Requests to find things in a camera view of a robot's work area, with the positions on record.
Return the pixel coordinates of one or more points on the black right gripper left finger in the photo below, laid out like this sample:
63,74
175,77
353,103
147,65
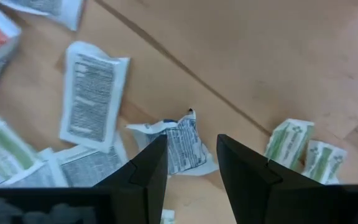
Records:
148,186

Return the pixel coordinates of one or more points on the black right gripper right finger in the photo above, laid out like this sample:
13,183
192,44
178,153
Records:
247,186

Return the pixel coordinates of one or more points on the white blue-text packet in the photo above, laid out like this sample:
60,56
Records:
33,177
185,146

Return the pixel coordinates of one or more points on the green-striped white packet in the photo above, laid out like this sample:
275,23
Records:
287,140
323,161
2,140

